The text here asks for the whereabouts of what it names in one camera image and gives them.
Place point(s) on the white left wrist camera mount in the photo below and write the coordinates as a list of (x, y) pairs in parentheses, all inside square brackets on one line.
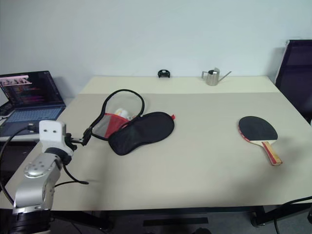
[(51, 132)]

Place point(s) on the small black clamp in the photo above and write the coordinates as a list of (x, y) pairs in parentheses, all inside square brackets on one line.
[(163, 73)]

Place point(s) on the black table frame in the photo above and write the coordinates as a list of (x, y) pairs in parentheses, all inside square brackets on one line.
[(158, 209)]

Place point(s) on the steel watering can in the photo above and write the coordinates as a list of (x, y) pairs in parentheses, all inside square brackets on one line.
[(213, 79)]

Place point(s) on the black office chair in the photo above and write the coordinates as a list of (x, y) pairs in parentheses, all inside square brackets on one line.
[(297, 73)]

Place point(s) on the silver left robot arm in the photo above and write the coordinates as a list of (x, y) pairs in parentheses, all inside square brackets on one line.
[(36, 180)]

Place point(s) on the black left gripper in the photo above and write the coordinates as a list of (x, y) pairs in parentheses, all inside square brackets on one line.
[(72, 142)]

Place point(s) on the open grey laptop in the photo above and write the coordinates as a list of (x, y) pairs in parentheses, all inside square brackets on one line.
[(31, 87)]

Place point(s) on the dark rounded shape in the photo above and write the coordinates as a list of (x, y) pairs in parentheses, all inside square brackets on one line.
[(203, 231)]

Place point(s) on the black red table tennis paddle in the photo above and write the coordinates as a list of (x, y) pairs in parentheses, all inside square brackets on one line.
[(258, 128)]

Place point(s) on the black red paddle case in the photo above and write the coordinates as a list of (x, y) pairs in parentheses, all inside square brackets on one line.
[(146, 126)]

